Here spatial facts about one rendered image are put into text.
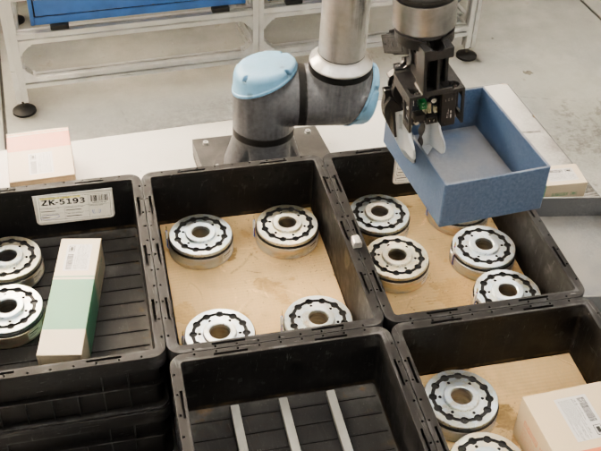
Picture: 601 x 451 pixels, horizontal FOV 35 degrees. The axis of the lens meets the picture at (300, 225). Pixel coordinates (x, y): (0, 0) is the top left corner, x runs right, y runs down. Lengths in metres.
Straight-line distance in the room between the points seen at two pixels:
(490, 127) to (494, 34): 2.58
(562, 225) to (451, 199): 0.69
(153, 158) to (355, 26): 0.55
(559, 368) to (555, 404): 0.16
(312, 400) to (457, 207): 0.34
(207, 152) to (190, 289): 0.48
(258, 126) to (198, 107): 1.66
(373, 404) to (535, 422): 0.23
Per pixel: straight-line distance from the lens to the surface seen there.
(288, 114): 1.74
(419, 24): 1.12
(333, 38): 1.69
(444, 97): 1.17
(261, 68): 1.74
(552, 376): 1.44
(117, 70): 3.39
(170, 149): 2.01
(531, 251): 1.54
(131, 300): 1.49
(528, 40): 3.96
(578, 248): 1.85
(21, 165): 1.88
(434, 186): 1.24
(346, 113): 1.75
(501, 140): 1.38
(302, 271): 1.53
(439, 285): 1.53
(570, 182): 1.91
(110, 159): 1.99
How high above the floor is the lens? 1.87
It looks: 40 degrees down
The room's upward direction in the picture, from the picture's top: 2 degrees clockwise
